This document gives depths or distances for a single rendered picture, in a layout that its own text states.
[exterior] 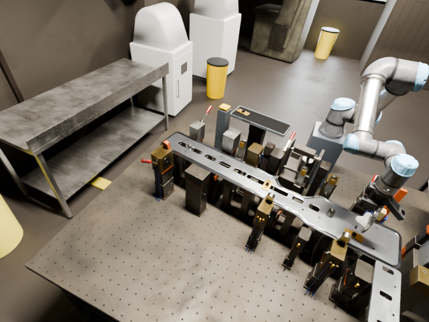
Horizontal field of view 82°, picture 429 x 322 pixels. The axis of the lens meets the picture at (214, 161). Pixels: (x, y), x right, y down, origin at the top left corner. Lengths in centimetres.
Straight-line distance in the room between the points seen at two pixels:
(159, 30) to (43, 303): 282
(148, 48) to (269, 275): 286
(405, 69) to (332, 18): 624
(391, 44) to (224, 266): 581
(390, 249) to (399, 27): 543
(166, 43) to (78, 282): 265
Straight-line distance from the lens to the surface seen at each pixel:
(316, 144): 174
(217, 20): 444
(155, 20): 332
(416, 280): 134
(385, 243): 144
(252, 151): 146
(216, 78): 409
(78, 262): 153
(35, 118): 242
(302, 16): 612
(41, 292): 236
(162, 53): 333
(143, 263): 144
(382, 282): 131
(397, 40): 651
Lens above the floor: 198
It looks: 42 degrees down
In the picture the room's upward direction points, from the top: 6 degrees clockwise
